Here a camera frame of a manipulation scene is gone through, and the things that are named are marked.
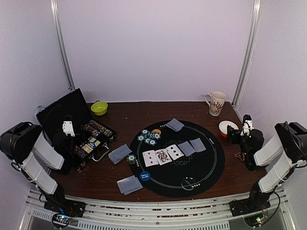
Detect queen of hearts card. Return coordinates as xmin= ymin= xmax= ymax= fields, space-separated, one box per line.
xmin=155 ymin=149 xmax=172 ymax=165

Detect dealt cards back pile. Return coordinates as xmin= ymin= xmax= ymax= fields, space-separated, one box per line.
xmin=165 ymin=118 xmax=184 ymax=132

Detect texas holdem card deck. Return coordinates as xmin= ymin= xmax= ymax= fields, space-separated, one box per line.
xmin=81 ymin=138 xmax=101 ymax=154

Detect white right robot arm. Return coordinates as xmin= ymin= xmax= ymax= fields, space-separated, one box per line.
xmin=226 ymin=121 xmax=307 ymax=212

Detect blue small blind button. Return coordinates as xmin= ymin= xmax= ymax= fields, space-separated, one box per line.
xmin=139 ymin=172 xmax=151 ymax=182

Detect white patterned mug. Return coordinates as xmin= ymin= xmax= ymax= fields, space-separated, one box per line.
xmin=204 ymin=92 xmax=226 ymax=116

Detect aluminium frame post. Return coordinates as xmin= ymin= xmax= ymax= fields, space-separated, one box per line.
xmin=50 ymin=0 xmax=75 ymax=92
xmin=232 ymin=0 xmax=262 ymax=111

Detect front row poker chips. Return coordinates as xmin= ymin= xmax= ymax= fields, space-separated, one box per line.
xmin=74 ymin=145 xmax=88 ymax=159

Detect back row poker chips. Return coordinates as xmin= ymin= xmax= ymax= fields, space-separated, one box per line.
xmin=81 ymin=120 xmax=117 ymax=138

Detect three of diamonds card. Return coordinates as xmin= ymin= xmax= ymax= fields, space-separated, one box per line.
xmin=142 ymin=150 xmax=159 ymax=167

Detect green bowl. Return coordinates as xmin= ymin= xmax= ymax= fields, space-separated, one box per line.
xmin=91 ymin=102 xmax=108 ymax=116

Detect row poker chips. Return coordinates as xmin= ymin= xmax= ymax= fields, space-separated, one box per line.
xmin=81 ymin=120 xmax=117 ymax=138
xmin=74 ymin=145 xmax=88 ymax=159

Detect dealt cards front pile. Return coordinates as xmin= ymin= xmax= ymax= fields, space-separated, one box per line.
xmin=117 ymin=175 xmax=143 ymax=195

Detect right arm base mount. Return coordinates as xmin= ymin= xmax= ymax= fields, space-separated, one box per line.
xmin=229 ymin=198 xmax=271 ymax=228

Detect black poker chip case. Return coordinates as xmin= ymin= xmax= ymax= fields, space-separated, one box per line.
xmin=36 ymin=89 xmax=117 ymax=172

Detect clear dealer button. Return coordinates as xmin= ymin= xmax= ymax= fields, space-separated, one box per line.
xmin=181 ymin=177 xmax=197 ymax=191

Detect red black triangular holder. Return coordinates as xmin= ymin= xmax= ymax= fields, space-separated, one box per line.
xmin=234 ymin=152 xmax=245 ymax=162

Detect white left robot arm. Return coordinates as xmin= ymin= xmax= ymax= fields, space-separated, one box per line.
xmin=0 ymin=122 xmax=73 ymax=213

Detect orange white bowl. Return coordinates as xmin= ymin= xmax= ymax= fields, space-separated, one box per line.
xmin=219 ymin=120 xmax=239 ymax=138

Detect face-down board card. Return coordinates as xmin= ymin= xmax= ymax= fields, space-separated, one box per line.
xmin=190 ymin=138 xmax=206 ymax=152
xmin=178 ymin=141 xmax=196 ymax=157

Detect three of spades card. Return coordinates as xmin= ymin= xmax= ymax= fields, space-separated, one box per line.
xmin=166 ymin=144 xmax=185 ymax=160

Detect right aluminium frame post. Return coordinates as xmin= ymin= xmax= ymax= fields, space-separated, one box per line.
xmin=232 ymin=0 xmax=262 ymax=111

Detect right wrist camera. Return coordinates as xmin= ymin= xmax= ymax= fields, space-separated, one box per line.
xmin=247 ymin=129 xmax=264 ymax=152

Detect blue green poker chips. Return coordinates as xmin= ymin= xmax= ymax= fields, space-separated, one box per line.
xmin=137 ymin=129 xmax=161 ymax=146

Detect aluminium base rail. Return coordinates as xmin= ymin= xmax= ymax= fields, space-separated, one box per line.
xmin=19 ymin=189 xmax=298 ymax=230

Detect dealt cards pile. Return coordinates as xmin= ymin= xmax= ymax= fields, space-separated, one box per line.
xmin=117 ymin=175 xmax=143 ymax=195
xmin=165 ymin=118 xmax=184 ymax=132

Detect left aluminium frame post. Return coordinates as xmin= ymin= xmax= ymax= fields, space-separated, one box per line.
xmin=50 ymin=0 xmax=75 ymax=92

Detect stack of poker chips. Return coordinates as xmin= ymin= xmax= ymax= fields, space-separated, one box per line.
xmin=127 ymin=154 xmax=136 ymax=165

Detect grey cloth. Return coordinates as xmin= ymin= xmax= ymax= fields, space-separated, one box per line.
xmin=108 ymin=144 xmax=132 ymax=164

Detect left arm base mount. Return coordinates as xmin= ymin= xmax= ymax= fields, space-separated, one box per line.
xmin=44 ymin=200 xmax=86 ymax=229

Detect orange big blind button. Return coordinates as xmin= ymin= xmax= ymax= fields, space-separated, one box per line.
xmin=152 ymin=129 xmax=161 ymax=134

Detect round black poker mat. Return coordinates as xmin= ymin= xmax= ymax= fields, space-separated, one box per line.
xmin=130 ymin=121 xmax=225 ymax=198

